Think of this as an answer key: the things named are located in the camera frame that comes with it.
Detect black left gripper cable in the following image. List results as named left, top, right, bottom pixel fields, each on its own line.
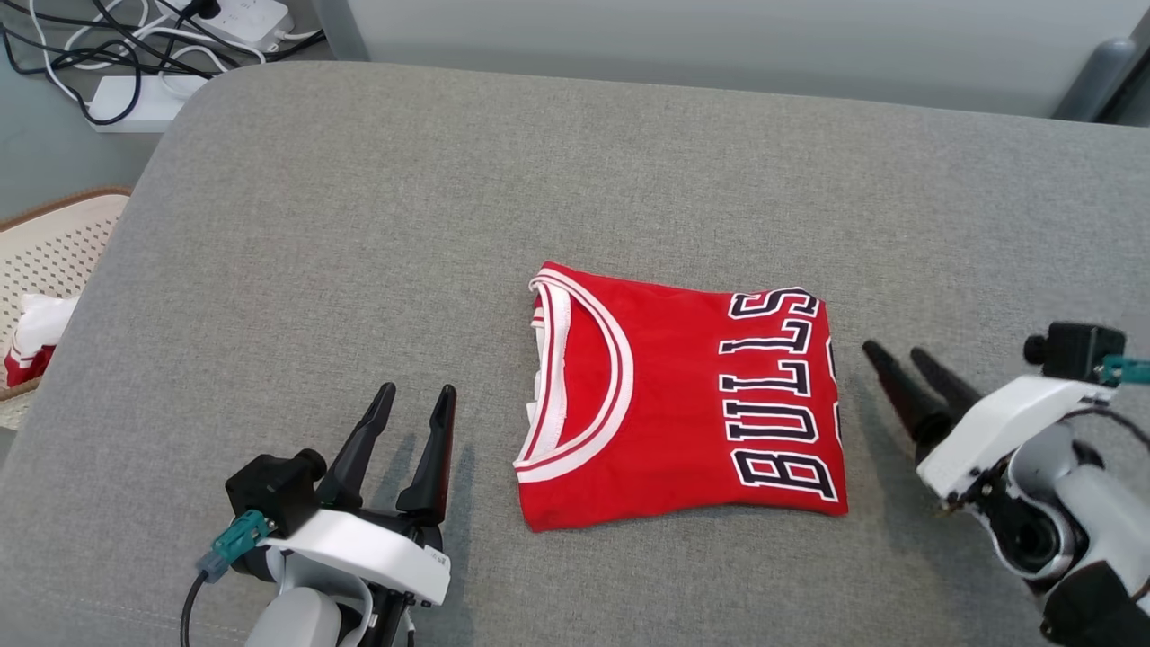
left=180, top=568, right=217, bottom=647

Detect white power cable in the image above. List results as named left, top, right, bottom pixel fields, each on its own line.
left=29, top=0, right=102, bottom=105
left=135, top=25, right=324, bottom=100

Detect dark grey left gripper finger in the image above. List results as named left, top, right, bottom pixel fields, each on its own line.
left=395, top=385, right=457, bottom=527
left=316, top=382, right=397, bottom=511

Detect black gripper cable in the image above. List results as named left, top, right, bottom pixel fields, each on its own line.
left=1060, top=406, right=1150, bottom=450
left=180, top=568, right=217, bottom=647

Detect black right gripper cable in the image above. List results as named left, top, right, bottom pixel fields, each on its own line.
left=1060, top=406, right=1150, bottom=450

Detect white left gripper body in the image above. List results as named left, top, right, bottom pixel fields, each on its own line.
left=261, top=505, right=452, bottom=647

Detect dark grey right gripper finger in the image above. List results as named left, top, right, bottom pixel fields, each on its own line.
left=862, top=340, right=953, bottom=443
left=909, top=347, right=985, bottom=420

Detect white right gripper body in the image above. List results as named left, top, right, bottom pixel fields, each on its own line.
left=916, top=376, right=1119, bottom=502

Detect red shorts with white stripe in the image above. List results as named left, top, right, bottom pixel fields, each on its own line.
left=4, top=292, right=82, bottom=389

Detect white partition panel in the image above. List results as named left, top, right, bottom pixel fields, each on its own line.
left=346, top=0, right=1150, bottom=118

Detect grey partition post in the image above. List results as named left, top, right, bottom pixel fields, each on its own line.
left=310, top=0, right=371, bottom=62
left=1053, top=38, right=1142, bottom=122

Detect red Bulls basketball jersey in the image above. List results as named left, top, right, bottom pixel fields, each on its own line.
left=514, top=261, right=850, bottom=533

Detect cream perforated laundry basket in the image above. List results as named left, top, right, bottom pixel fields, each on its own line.
left=0, top=187, right=133, bottom=432

